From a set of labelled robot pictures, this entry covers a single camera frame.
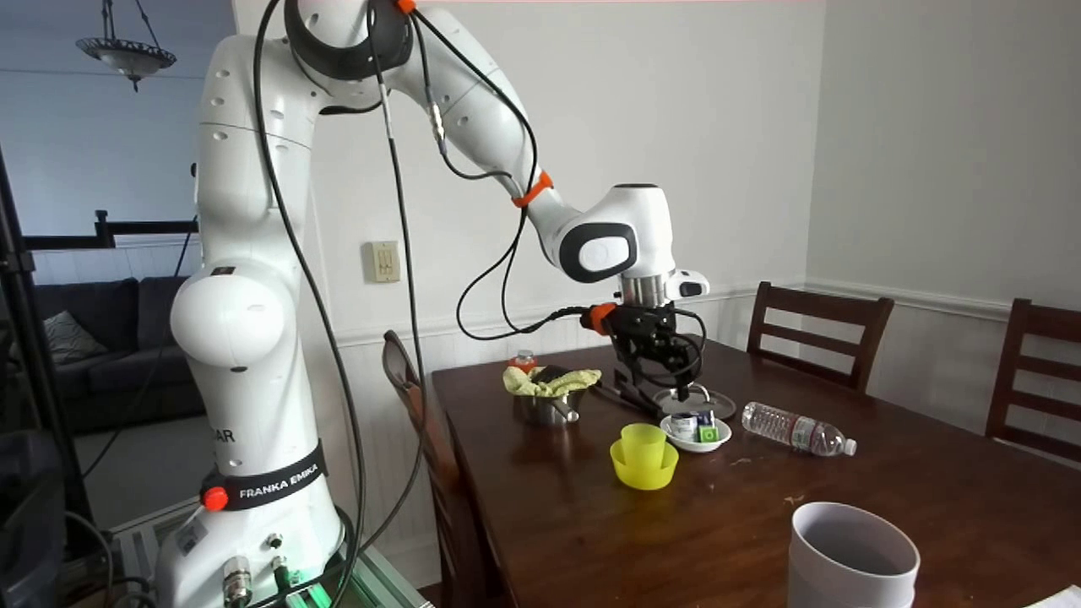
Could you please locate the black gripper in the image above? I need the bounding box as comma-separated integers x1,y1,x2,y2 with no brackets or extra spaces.
612,301,705,397

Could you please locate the small white bowl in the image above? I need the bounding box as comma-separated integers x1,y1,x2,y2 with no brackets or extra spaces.
659,409,738,458

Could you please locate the yellow plastic bowl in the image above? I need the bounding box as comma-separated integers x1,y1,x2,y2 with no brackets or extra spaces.
604,435,682,493

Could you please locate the tall white cup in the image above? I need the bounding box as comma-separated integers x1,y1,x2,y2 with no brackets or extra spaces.
783,495,925,608

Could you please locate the black spatula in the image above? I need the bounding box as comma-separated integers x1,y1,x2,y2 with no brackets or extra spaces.
590,379,659,418

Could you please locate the yellow cloth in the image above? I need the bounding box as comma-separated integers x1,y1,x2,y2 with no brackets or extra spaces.
500,360,608,404

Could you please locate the clear plastic water bottle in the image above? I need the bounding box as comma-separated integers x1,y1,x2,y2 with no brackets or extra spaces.
738,397,863,464

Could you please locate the dark wooden chair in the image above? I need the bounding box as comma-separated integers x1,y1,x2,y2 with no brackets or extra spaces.
985,293,1081,466
744,277,899,396
379,326,500,608

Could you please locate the white paper sheet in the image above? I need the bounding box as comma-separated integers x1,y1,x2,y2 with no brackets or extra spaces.
1021,581,1081,608

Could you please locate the dark sofa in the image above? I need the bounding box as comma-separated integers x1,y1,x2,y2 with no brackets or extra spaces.
31,273,210,438

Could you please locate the grey pillow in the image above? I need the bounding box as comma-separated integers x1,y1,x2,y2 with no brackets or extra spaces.
40,308,113,371

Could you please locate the hanging ceiling lamp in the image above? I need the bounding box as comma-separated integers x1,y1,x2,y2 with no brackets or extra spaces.
76,0,178,96

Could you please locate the black tripod stand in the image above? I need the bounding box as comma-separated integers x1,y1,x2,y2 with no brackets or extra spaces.
0,150,94,566

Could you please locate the metal pot with handle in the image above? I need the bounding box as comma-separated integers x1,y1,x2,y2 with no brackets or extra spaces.
513,384,586,431

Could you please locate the white wall outlet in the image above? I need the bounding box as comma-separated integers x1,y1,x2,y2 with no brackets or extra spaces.
360,237,405,286

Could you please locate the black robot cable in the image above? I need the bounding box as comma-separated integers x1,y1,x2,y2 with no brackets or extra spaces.
250,0,713,608

